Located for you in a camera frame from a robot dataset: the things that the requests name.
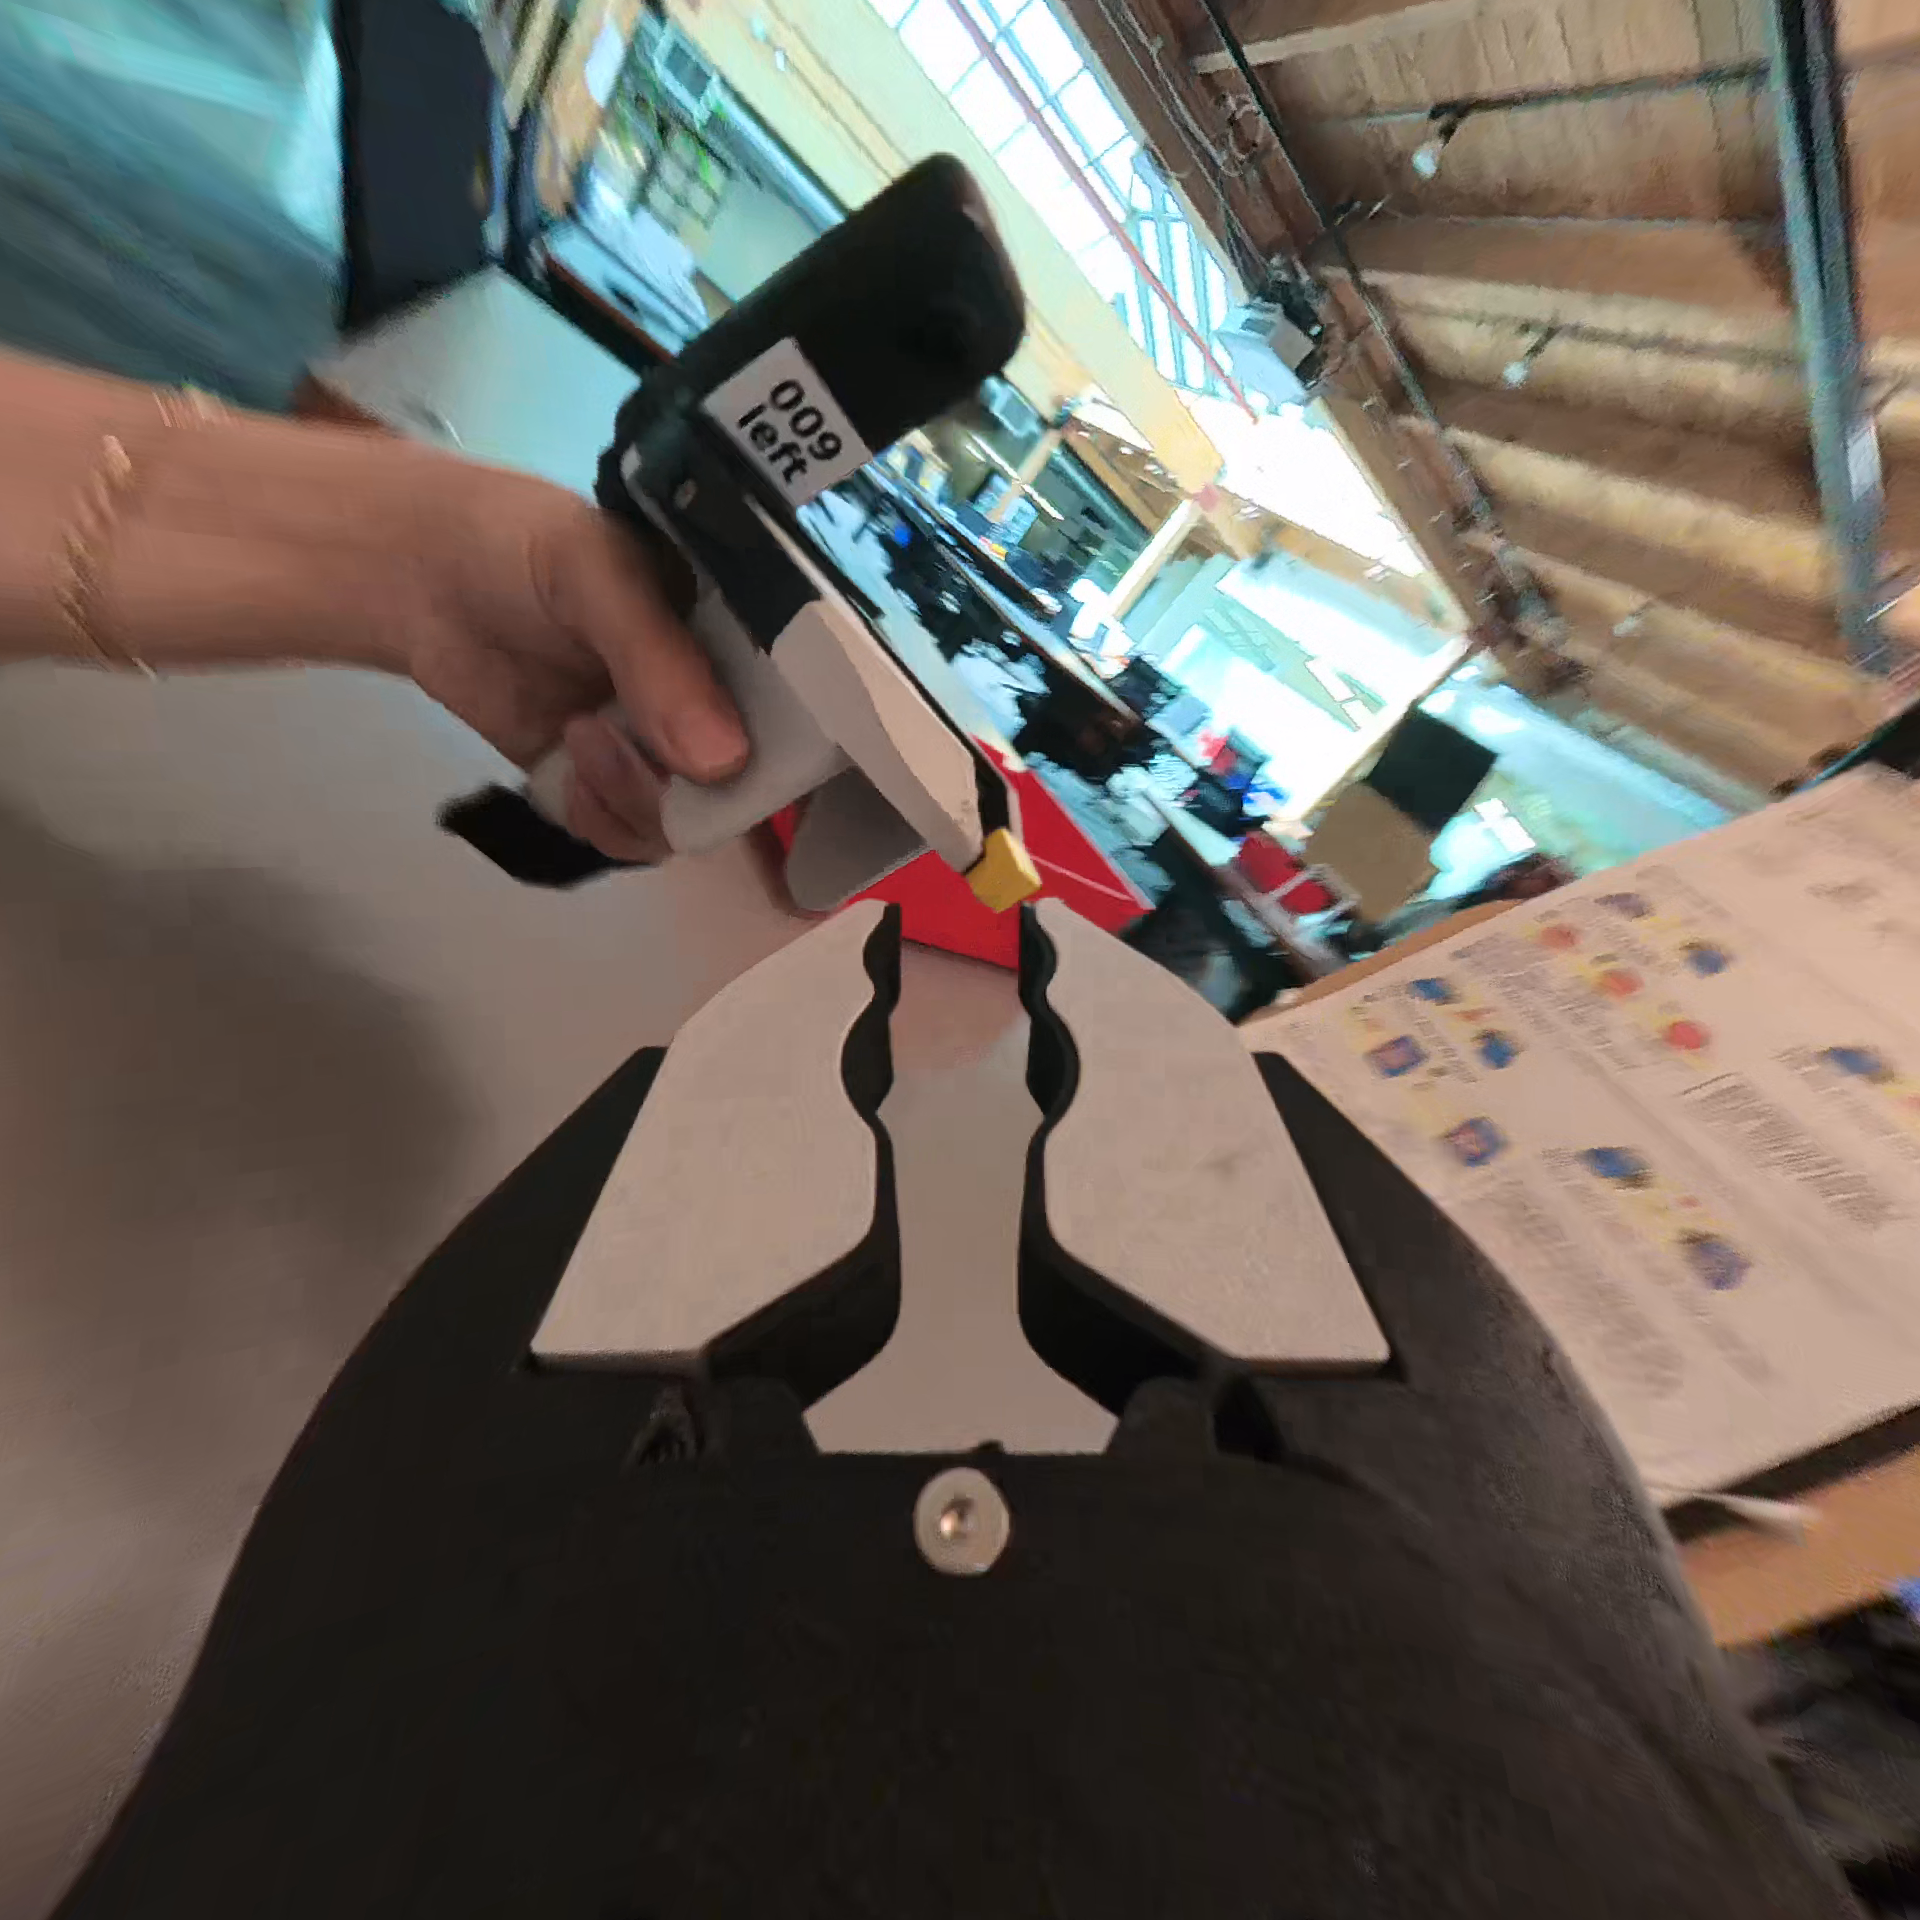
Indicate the instruction sheet on board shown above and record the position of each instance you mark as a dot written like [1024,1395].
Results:
[1798,1576]

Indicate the red plastic bin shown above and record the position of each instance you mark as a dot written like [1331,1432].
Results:
[1073,879]

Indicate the long office desk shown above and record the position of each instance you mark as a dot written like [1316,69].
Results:
[1036,630]

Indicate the black office chair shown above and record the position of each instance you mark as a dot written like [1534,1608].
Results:
[411,165]

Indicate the printed instruction sheet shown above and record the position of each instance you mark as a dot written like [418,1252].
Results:
[1651,1125]

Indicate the person's left hand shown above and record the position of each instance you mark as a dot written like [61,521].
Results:
[556,630]

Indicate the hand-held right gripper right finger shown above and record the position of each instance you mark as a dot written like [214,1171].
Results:
[1201,1184]

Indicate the grey ceiling heater unit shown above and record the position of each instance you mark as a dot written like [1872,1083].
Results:
[1272,341]

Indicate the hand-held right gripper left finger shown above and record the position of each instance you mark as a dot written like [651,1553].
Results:
[720,1184]

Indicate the white wood-edged table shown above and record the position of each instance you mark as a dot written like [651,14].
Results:
[481,368]

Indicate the small yellow cube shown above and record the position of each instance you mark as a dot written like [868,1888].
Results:
[1001,875]

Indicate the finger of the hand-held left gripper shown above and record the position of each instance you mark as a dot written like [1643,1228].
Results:
[840,848]
[885,735]

